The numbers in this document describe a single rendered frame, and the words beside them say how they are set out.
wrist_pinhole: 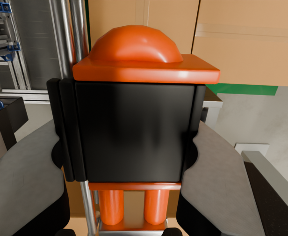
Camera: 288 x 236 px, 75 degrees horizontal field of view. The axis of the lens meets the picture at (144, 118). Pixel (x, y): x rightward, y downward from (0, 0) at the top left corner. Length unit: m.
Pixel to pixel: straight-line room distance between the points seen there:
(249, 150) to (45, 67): 1.70
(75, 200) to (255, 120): 1.56
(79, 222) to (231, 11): 0.81
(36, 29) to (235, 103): 1.41
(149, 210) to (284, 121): 1.80
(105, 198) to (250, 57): 0.84
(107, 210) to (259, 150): 1.84
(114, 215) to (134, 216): 0.02
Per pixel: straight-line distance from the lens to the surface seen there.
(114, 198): 0.17
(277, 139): 2.01
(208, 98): 0.86
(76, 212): 0.45
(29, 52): 1.28
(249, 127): 1.80
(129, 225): 0.19
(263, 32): 0.93
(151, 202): 0.17
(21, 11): 1.27
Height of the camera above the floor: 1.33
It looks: 63 degrees down
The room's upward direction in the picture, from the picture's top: 176 degrees clockwise
